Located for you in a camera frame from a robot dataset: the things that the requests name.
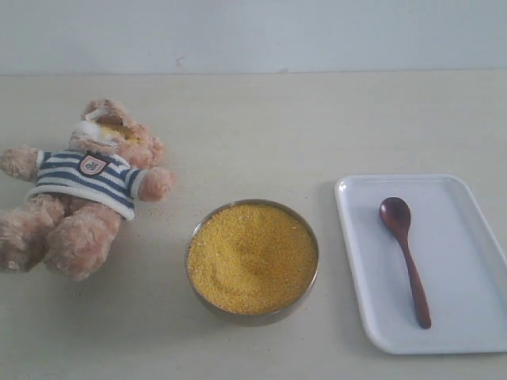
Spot dark red wooden spoon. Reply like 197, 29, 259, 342
379, 196, 432, 329

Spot teddy bear striped sweater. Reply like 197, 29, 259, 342
1, 98, 174, 281

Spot yellow millet grains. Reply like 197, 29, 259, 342
187, 202, 318, 317

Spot metal bowl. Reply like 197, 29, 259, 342
184, 199, 320, 328

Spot white rectangular tray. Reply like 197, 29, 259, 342
334, 173, 506, 355

